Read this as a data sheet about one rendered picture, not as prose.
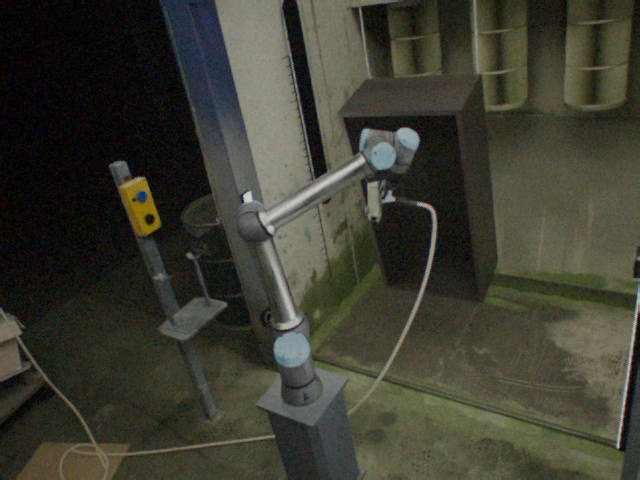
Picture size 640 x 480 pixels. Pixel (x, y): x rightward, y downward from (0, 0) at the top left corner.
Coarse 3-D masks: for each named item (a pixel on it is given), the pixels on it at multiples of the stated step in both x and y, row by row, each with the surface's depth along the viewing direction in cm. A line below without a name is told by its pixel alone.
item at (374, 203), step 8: (368, 184) 232; (376, 184) 229; (368, 192) 231; (376, 192) 226; (368, 200) 227; (376, 200) 224; (400, 200) 227; (408, 200) 228; (368, 208) 223; (376, 208) 221; (368, 216) 222; (376, 216) 219
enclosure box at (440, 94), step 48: (384, 96) 254; (432, 96) 241; (480, 96) 248; (432, 144) 284; (480, 144) 256; (432, 192) 306; (480, 192) 266; (384, 240) 319; (480, 240) 276; (432, 288) 316; (480, 288) 290
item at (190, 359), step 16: (144, 240) 259; (144, 256) 266; (160, 256) 269; (160, 272) 270; (176, 304) 282; (192, 352) 296; (192, 368) 298; (192, 384) 307; (208, 400) 312; (208, 416) 317
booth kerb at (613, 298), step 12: (492, 276) 373; (504, 276) 368; (516, 276) 363; (516, 288) 367; (528, 288) 362; (540, 288) 357; (552, 288) 353; (564, 288) 348; (576, 288) 343; (588, 288) 339; (600, 288) 335; (576, 300) 347; (588, 300) 343; (600, 300) 338; (612, 300) 334; (624, 300) 330; (636, 300) 325
